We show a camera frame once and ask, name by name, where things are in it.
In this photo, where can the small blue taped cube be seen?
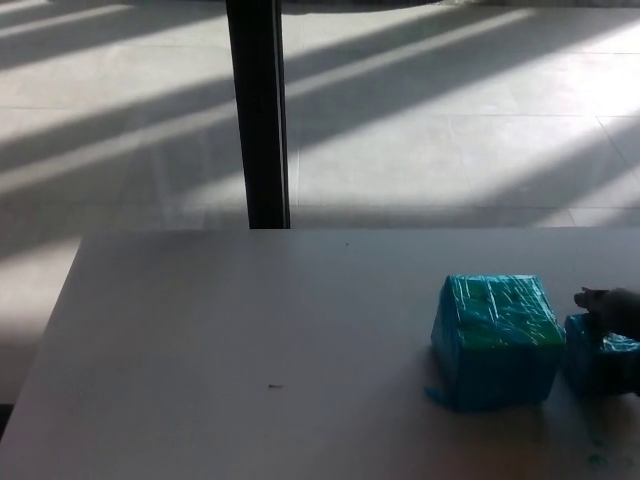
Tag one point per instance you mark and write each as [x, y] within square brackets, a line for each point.
[580, 360]

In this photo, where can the large blue taped cube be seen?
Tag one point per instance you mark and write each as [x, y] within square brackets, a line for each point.
[492, 350]

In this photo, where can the black vertical pillar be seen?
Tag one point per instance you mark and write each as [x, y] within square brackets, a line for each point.
[259, 115]

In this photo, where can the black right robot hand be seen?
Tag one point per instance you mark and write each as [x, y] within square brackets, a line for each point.
[617, 310]

